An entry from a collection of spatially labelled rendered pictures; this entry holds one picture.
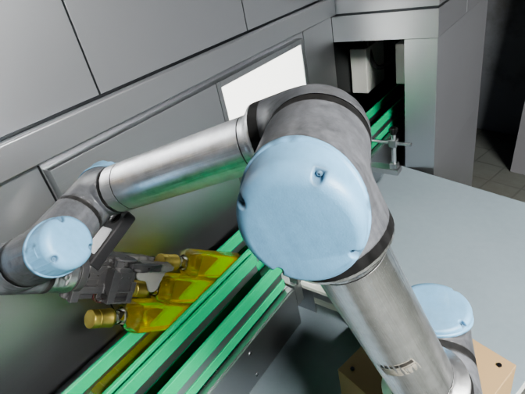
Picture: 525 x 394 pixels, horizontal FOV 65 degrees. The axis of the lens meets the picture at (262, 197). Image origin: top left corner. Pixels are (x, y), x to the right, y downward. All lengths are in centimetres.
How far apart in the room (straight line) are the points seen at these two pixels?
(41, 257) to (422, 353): 47
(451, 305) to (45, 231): 59
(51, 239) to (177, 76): 56
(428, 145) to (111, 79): 116
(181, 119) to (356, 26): 82
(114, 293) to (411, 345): 51
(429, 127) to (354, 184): 131
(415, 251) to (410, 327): 83
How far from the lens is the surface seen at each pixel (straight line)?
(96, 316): 82
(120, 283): 81
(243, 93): 119
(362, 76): 179
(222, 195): 116
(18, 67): 86
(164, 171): 57
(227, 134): 52
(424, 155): 169
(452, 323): 70
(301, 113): 40
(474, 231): 141
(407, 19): 154
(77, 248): 60
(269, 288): 98
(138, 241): 99
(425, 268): 126
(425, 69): 157
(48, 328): 98
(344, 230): 34
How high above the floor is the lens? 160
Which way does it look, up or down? 31 degrees down
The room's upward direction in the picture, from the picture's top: 12 degrees counter-clockwise
